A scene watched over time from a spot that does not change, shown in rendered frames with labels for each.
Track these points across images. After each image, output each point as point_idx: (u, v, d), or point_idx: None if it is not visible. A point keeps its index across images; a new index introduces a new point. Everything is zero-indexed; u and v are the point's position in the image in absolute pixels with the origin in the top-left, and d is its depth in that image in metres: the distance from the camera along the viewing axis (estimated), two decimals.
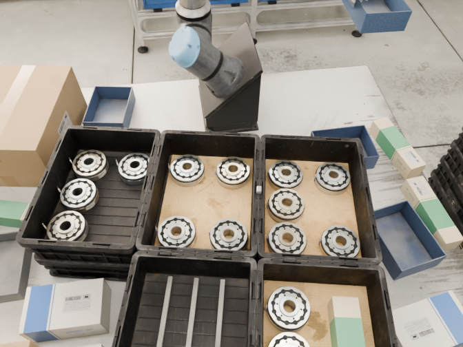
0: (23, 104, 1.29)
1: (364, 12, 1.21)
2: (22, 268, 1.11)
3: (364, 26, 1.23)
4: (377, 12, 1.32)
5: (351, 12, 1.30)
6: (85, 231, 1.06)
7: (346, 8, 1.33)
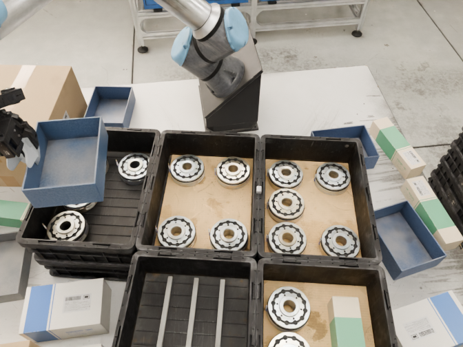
0: (23, 104, 1.29)
1: (26, 184, 0.82)
2: (22, 268, 1.11)
3: (32, 202, 0.84)
4: (84, 164, 0.93)
5: (39, 168, 0.91)
6: (85, 231, 1.06)
7: (43, 157, 0.94)
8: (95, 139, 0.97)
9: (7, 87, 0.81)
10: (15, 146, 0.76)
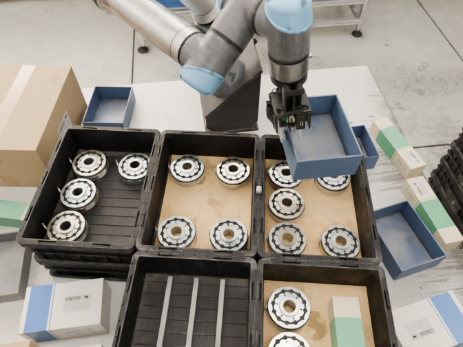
0: (23, 104, 1.29)
1: (295, 155, 0.86)
2: (22, 268, 1.11)
3: (296, 173, 0.87)
4: (321, 140, 0.97)
5: (283, 143, 0.95)
6: (85, 231, 1.06)
7: None
8: (321, 117, 1.01)
9: None
10: (306, 118, 0.80)
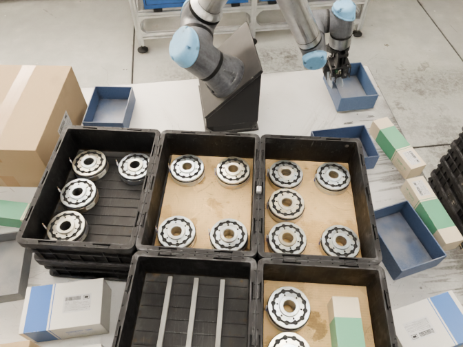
0: (23, 104, 1.29)
1: (340, 96, 1.49)
2: (22, 268, 1.11)
3: (340, 107, 1.50)
4: (352, 89, 1.60)
5: (329, 91, 1.57)
6: (85, 231, 1.06)
7: (326, 86, 1.61)
8: (351, 77, 1.64)
9: None
10: (347, 71, 1.43)
